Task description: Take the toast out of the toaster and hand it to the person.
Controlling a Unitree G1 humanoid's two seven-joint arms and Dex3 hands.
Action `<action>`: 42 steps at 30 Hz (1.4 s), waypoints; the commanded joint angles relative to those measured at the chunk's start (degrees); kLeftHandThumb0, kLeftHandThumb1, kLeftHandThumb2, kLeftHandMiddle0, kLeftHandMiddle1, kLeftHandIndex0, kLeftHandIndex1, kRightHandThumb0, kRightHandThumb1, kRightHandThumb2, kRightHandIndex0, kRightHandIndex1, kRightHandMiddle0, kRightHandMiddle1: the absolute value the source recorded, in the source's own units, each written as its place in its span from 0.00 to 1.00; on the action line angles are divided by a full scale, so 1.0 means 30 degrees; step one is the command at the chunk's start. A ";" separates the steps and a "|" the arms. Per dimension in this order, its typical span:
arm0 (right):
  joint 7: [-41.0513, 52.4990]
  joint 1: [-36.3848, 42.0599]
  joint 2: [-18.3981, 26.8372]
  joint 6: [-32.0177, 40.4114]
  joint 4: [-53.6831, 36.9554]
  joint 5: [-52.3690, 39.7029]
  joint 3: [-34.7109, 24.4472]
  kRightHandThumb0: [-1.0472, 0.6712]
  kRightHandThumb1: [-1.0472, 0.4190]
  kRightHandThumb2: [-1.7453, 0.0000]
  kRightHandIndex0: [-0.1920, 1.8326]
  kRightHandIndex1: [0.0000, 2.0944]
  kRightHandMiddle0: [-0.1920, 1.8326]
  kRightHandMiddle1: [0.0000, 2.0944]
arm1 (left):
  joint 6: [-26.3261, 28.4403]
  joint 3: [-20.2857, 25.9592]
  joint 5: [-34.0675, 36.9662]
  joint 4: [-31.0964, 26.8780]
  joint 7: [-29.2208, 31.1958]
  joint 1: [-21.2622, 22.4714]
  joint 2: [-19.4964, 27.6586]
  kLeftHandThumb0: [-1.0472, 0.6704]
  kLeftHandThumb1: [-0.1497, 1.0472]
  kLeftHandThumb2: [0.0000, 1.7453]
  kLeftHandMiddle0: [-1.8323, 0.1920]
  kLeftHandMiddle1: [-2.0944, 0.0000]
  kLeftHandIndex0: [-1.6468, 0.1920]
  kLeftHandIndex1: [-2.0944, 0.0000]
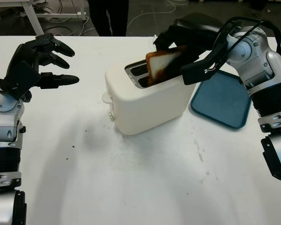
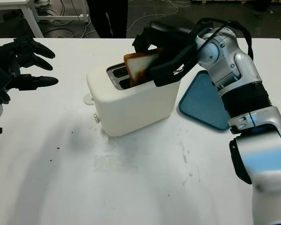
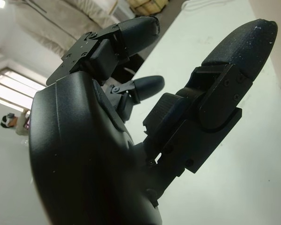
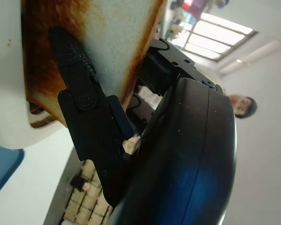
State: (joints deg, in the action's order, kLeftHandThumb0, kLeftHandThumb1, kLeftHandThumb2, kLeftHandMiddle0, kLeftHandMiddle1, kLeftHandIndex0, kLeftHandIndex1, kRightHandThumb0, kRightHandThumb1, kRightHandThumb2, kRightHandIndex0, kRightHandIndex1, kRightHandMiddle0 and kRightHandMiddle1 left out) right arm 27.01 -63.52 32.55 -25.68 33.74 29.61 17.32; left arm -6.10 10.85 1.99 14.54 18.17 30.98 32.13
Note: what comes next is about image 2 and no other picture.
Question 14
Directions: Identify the white two-slot toaster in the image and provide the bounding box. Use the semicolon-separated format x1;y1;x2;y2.
86;62;181;137

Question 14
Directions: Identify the blue plastic tray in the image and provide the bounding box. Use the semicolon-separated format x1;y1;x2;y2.
177;71;230;133

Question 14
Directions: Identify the standing person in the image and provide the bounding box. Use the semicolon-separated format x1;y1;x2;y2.
88;0;128;38

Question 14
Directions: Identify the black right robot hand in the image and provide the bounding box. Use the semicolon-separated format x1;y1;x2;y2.
132;21;198;68

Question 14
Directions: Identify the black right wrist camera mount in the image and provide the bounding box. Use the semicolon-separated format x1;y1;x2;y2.
148;44;200;87

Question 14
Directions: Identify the white background table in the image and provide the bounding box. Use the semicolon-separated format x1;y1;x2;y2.
0;0;89;38

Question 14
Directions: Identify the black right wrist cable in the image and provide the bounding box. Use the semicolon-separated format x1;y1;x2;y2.
192;18;254;59

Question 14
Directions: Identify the toast slice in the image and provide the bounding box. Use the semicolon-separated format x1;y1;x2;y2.
123;48;164;87

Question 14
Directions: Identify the black floor object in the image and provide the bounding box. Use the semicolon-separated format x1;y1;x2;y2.
251;0;272;11

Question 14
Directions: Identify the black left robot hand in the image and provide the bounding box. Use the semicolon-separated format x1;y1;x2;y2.
0;37;59;104

